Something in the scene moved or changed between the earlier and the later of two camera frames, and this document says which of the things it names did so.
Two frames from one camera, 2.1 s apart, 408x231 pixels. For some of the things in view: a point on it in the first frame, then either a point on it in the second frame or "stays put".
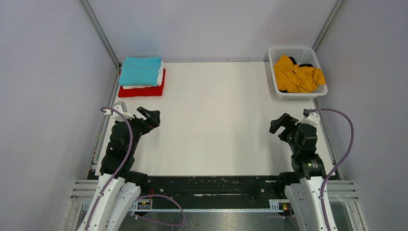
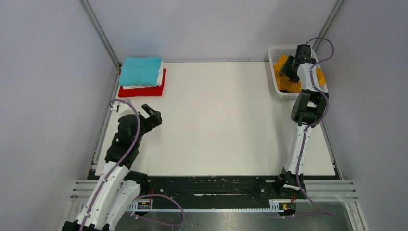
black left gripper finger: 155,117 stays put
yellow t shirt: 293,78 stays put
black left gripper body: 140,127 stays put
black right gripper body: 290,127 -> 288,71
